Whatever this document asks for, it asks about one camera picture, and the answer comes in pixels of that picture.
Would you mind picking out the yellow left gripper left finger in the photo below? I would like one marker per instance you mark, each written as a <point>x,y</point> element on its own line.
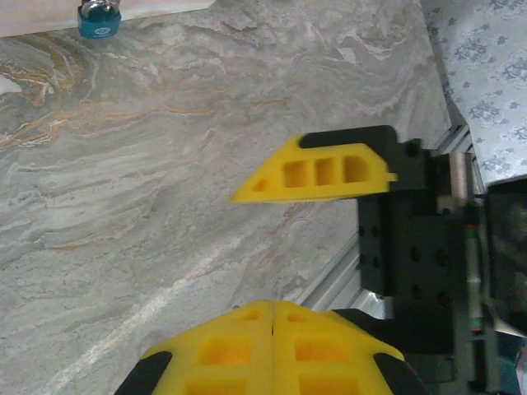
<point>230,362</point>

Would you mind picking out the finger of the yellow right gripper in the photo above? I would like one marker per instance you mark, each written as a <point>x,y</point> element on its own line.
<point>271,189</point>
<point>366,323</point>

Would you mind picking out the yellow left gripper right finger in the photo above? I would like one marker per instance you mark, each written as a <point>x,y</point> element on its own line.
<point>321,362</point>

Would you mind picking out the blue padlock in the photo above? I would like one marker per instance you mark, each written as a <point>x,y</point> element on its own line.
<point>99,26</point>

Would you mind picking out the aluminium frame cross rail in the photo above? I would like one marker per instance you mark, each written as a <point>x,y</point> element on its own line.
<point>329,280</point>

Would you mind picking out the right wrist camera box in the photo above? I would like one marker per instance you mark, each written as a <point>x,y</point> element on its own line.
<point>508,247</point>

